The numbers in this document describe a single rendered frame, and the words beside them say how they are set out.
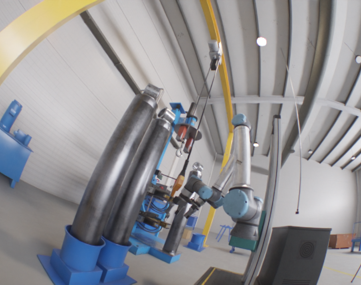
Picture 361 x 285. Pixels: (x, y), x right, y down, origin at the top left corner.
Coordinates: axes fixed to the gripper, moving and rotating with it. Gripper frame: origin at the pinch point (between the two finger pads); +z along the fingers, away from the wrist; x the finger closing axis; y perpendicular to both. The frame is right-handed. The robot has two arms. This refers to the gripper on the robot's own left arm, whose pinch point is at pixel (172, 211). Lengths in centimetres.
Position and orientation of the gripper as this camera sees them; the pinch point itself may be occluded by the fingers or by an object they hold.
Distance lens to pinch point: 125.5
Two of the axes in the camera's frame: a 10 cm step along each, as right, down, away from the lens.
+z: -5.6, 8.2, -0.7
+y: -6.4, -3.8, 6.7
